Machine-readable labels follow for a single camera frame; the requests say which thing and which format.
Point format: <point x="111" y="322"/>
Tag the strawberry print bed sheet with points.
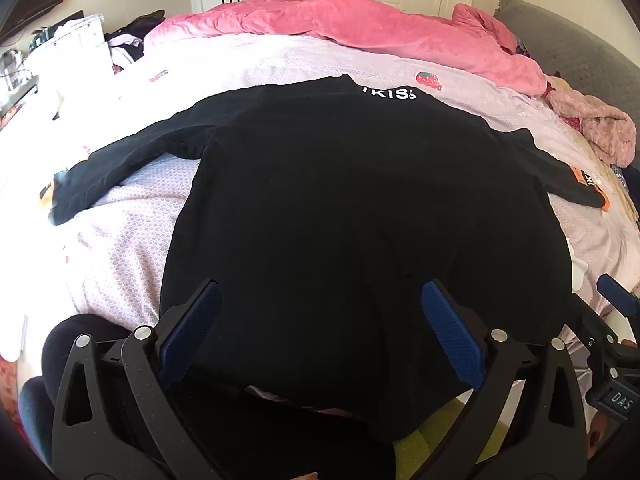
<point x="250" y="65"/>

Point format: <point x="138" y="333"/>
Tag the person's right hand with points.
<point x="602" y="432"/>

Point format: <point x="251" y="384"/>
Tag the pile of dark clothes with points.
<point x="135" y="30"/>

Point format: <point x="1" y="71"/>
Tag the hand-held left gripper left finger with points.
<point x="192" y="325"/>

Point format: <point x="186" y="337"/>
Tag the yellow-green cloth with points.
<point x="435" y="430"/>

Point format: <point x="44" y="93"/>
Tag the dark blue clothes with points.
<point x="631" y="172"/>

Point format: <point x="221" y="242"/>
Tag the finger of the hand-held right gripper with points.
<point x="595" y="327"/>
<point x="620" y="297"/>

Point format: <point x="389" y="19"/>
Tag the grey padded headboard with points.
<point x="565" y="45"/>

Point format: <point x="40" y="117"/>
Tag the pink fluffy garment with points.
<point x="595" y="120"/>

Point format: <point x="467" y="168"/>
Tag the pink quilt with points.
<point x="325" y="25"/>

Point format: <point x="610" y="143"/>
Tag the clear glass jar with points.
<point x="10" y="65"/>

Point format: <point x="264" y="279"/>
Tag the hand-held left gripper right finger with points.
<point x="450" y="330"/>

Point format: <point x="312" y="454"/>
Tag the black long-sleeve shirt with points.
<point x="350" y="210"/>

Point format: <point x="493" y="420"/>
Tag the white drawer cabinet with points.
<point x="75" y="55"/>

